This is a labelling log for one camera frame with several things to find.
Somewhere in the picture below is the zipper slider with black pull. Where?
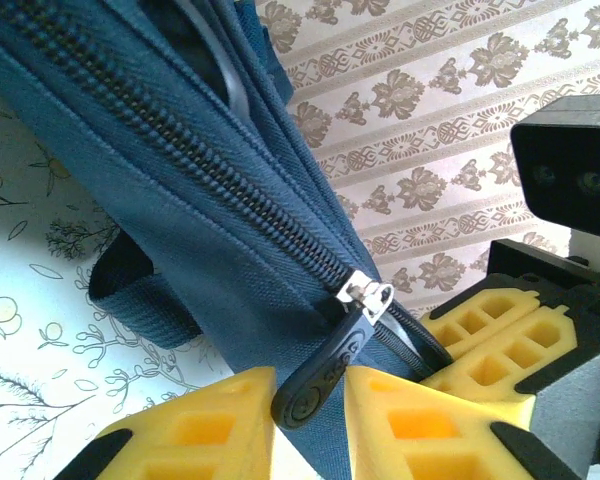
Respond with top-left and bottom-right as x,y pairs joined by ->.
271,271 -> 396,431

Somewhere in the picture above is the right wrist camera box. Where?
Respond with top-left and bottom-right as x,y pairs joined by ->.
509,94 -> 600,236

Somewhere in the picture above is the navy blue backpack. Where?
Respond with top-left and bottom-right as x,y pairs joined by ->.
0,0 -> 456,480

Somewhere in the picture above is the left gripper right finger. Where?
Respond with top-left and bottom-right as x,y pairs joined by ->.
344,366 -> 589,480

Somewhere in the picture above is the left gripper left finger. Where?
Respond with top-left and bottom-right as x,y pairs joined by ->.
44,366 -> 276,480

